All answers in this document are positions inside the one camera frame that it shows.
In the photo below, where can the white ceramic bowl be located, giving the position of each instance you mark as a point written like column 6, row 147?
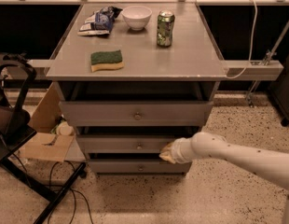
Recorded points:
column 136, row 17

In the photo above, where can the grey bottom drawer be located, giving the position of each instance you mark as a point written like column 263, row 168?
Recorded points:
column 133, row 163

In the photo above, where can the green soda can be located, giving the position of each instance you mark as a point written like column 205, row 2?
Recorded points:
column 166, row 20

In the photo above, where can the green yellow sponge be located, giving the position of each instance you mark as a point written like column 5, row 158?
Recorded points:
column 106, row 60

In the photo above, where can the black chair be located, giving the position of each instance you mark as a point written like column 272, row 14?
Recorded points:
column 15, row 132

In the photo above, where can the grey drawer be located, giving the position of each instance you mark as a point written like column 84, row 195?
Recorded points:
column 131, row 139
column 133, row 163
column 136, row 113

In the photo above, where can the white plastic roll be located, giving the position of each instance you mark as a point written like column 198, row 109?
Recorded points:
column 64, row 129

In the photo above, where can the cardboard box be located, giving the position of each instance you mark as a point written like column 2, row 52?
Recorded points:
column 46, row 145

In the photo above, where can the grey drawer cabinet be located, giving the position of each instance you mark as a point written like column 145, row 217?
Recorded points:
column 190, row 44

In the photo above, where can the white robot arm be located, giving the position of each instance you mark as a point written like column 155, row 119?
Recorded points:
column 270, row 165

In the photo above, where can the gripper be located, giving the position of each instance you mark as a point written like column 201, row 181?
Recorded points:
column 178, row 151

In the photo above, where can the metal clamp rod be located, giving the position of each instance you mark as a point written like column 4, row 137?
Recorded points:
column 265, row 61

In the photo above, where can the dark cabinet at right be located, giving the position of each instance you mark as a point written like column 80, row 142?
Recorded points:
column 280, row 92

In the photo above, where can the grey top drawer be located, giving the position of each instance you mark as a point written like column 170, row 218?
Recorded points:
column 136, row 113

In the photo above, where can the grey horizontal rail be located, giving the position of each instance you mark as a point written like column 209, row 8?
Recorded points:
column 203, row 71

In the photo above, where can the blue chip bag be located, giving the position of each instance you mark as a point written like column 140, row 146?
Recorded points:
column 101, row 22

